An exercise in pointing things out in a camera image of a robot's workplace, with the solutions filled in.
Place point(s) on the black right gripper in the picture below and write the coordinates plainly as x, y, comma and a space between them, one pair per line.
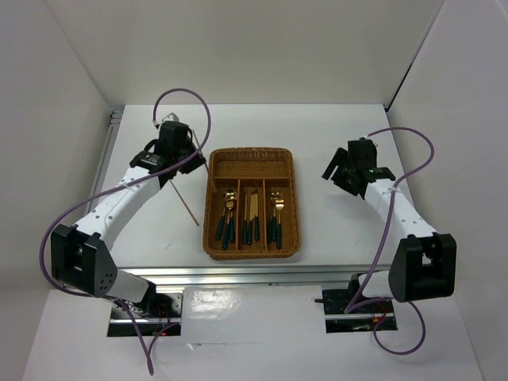
338, 159

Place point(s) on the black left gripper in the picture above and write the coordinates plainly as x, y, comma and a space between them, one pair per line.
197, 164

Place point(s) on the copper chopstick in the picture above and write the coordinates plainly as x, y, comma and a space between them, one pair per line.
195, 138
194, 219

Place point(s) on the gold knife green handle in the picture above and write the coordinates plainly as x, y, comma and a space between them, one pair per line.
252, 214
256, 220
246, 221

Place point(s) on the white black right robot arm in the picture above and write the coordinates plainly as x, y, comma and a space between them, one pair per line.
424, 264

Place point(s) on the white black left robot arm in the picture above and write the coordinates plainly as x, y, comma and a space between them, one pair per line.
80, 254

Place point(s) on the brown wicker cutlery tray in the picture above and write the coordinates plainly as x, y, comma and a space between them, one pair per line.
253, 170

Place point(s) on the aluminium frame rail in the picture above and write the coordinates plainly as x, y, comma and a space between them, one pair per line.
256, 272

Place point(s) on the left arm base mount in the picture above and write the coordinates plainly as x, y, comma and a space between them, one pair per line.
166, 318

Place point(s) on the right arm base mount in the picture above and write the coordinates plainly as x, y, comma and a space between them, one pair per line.
363, 319

